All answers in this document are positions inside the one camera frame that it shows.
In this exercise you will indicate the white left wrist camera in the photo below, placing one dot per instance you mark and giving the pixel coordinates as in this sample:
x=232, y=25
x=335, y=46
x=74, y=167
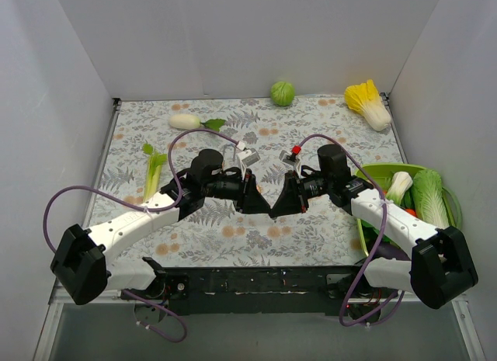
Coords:
x=245, y=156

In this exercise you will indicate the green plastic basket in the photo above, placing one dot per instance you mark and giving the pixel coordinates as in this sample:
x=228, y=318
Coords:
x=382, y=173

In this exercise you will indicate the floral table mat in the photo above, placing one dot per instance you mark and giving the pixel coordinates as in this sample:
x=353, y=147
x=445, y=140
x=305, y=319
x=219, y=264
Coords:
x=216, y=235

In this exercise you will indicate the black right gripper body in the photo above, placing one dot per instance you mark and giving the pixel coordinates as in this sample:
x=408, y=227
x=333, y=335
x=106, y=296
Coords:
x=294, y=192

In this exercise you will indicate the yellow toy napa cabbage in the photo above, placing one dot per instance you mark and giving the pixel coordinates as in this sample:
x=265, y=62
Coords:
x=365, y=100

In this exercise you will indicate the large brass padlock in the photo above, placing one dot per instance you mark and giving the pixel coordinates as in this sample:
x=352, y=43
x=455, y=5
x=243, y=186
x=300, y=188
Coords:
x=229, y=152

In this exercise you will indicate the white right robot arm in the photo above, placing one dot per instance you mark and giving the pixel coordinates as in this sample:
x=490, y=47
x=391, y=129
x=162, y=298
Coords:
x=438, y=267

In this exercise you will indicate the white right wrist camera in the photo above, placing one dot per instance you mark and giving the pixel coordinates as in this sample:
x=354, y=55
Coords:
x=292, y=158

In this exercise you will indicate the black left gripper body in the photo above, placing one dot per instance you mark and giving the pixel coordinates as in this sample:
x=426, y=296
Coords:
x=247, y=191

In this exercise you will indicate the purple toy eggplant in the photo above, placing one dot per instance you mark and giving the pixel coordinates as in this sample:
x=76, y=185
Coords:
x=389, y=251

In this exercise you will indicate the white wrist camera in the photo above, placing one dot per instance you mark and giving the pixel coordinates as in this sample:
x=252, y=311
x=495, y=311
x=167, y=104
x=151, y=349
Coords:
x=292, y=158
x=245, y=156

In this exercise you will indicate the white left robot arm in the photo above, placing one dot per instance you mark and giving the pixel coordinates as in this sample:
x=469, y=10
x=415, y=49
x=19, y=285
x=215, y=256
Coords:
x=85, y=261

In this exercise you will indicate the green toy napa cabbage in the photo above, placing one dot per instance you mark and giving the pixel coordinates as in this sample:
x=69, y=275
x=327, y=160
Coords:
x=427, y=193

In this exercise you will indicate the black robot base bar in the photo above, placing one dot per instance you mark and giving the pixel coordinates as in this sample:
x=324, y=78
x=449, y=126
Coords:
x=250, y=290

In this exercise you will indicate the white toy radish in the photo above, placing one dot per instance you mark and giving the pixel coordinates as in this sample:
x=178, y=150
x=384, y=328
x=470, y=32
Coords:
x=191, y=122

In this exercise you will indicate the green toy celery stalk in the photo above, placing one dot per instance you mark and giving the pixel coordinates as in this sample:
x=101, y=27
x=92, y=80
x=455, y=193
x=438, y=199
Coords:
x=156, y=160

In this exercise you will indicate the toy bok choy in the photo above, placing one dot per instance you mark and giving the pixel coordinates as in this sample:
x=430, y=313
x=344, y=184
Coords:
x=401, y=182

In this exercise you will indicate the orange toy carrot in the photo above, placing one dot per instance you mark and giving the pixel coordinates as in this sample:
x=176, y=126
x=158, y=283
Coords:
x=412, y=212

